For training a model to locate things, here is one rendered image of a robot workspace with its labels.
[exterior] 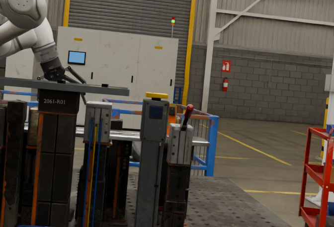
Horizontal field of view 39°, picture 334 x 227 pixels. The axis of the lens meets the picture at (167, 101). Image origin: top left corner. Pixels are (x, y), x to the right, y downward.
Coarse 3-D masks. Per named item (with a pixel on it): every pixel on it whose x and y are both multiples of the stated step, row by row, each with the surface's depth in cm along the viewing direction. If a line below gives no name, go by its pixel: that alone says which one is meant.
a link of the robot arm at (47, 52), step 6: (54, 42) 180; (42, 48) 176; (48, 48) 177; (54, 48) 179; (36, 54) 178; (42, 54) 177; (48, 54) 177; (54, 54) 179; (36, 60) 180; (42, 60) 178; (48, 60) 179
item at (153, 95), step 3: (147, 93) 127; (150, 93) 127; (153, 93) 127; (156, 93) 127; (159, 93) 128; (162, 93) 130; (165, 93) 132; (147, 96) 127; (150, 96) 127; (153, 96) 127; (156, 96) 127; (159, 96) 127; (162, 96) 127; (165, 96) 127; (153, 99) 129; (156, 99) 129; (159, 99) 129
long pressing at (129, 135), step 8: (24, 128) 151; (80, 128) 166; (80, 136) 153; (112, 136) 154; (120, 136) 154; (128, 136) 154; (136, 136) 155; (168, 136) 167; (192, 144) 156; (200, 144) 157; (208, 144) 158
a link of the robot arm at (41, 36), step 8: (48, 24) 177; (32, 32) 173; (40, 32) 174; (48, 32) 176; (24, 40) 173; (32, 40) 174; (40, 40) 175; (48, 40) 177; (24, 48) 177; (32, 48) 177
